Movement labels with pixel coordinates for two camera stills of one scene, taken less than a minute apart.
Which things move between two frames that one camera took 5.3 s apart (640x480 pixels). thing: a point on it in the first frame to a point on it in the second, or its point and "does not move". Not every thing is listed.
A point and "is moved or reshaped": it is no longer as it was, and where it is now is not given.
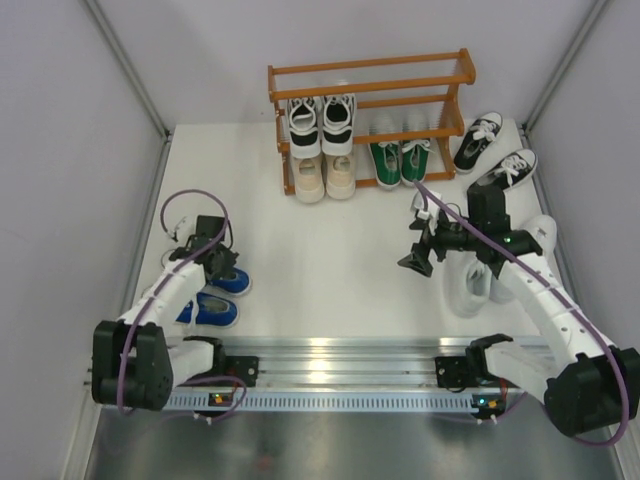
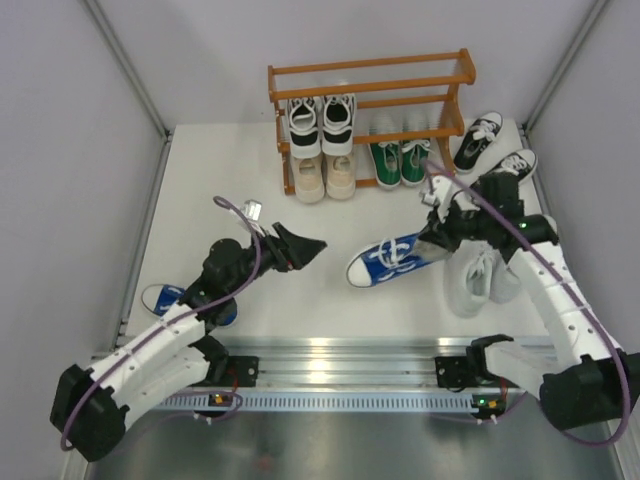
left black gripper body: (227, 260) to (272, 257)
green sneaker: (414, 161) does not move
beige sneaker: (340, 175) does not move
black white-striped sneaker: (304, 126) does not move
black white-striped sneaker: (338, 113) does not move
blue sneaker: (236, 283) is moved or reshaped
